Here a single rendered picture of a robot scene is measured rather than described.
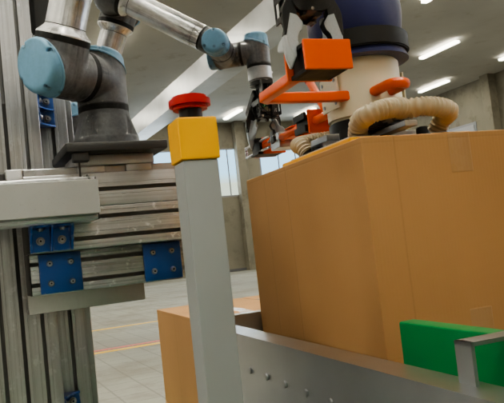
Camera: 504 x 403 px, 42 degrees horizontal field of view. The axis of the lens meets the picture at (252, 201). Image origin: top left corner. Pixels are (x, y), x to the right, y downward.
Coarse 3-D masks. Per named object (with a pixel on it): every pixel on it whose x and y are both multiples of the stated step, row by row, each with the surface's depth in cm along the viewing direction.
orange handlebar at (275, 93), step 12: (276, 84) 126; (288, 84) 121; (384, 84) 135; (396, 84) 133; (408, 84) 134; (264, 96) 132; (276, 96) 130; (288, 96) 136; (300, 96) 137; (312, 96) 138; (324, 96) 139; (336, 96) 140; (348, 96) 141; (312, 120) 167; (324, 120) 162; (288, 132) 181; (264, 144) 198
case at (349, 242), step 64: (256, 192) 165; (320, 192) 131; (384, 192) 116; (448, 192) 120; (256, 256) 168; (320, 256) 134; (384, 256) 114; (448, 256) 119; (320, 320) 136; (384, 320) 113; (448, 320) 117
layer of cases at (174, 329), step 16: (240, 304) 271; (256, 304) 263; (160, 320) 285; (176, 320) 258; (160, 336) 287; (176, 336) 260; (176, 352) 262; (192, 352) 239; (176, 368) 264; (192, 368) 241; (176, 384) 266; (192, 384) 243; (176, 400) 269; (192, 400) 244
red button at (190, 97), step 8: (176, 96) 108; (184, 96) 107; (192, 96) 107; (200, 96) 107; (176, 104) 107; (184, 104) 107; (192, 104) 107; (200, 104) 108; (208, 104) 110; (176, 112) 111; (184, 112) 108; (192, 112) 108; (200, 112) 109
